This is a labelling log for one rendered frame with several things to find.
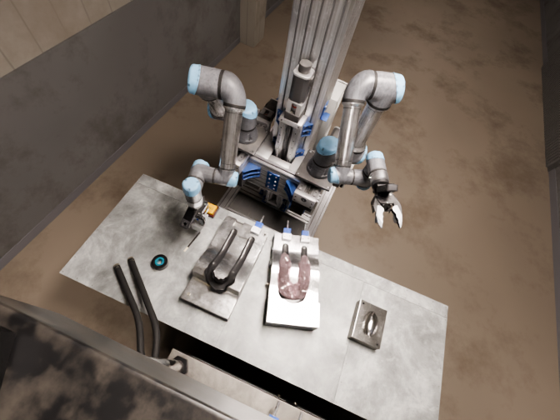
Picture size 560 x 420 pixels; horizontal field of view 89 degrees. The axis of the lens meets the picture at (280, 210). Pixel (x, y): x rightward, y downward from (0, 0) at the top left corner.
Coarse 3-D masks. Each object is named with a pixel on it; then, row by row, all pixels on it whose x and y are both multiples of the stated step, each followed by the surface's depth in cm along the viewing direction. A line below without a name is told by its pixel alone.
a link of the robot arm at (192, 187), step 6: (186, 180) 122; (192, 180) 123; (198, 180) 126; (186, 186) 121; (192, 186) 121; (198, 186) 122; (186, 192) 122; (192, 192) 122; (198, 192) 125; (186, 198) 128; (192, 198) 126; (198, 198) 128
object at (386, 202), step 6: (378, 180) 116; (384, 180) 115; (372, 186) 118; (372, 192) 123; (378, 192) 114; (384, 192) 113; (372, 198) 117; (378, 198) 112; (384, 198) 112; (390, 198) 112; (384, 204) 112; (390, 204) 111; (372, 210) 117; (384, 210) 116; (390, 210) 116
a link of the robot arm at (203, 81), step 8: (192, 64) 113; (200, 64) 114; (192, 72) 111; (200, 72) 112; (208, 72) 112; (216, 72) 112; (192, 80) 112; (200, 80) 112; (208, 80) 112; (216, 80) 112; (192, 88) 114; (200, 88) 114; (208, 88) 113; (216, 88) 113; (200, 96) 120; (208, 96) 117; (216, 96) 116; (208, 104) 153; (216, 104) 136; (208, 112) 156; (216, 112) 151; (224, 112) 151
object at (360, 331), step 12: (360, 300) 152; (360, 312) 148; (372, 312) 150; (384, 312) 150; (360, 324) 145; (372, 324) 148; (384, 324) 147; (348, 336) 146; (360, 336) 143; (372, 336) 143; (372, 348) 145
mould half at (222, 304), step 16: (224, 224) 160; (224, 240) 156; (240, 240) 157; (256, 240) 158; (208, 256) 148; (256, 256) 154; (192, 272) 143; (224, 272) 142; (240, 272) 145; (192, 288) 144; (208, 288) 145; (240, 288) 140; (192, 304) 145; (208, 304) 141; (224, 304) 142
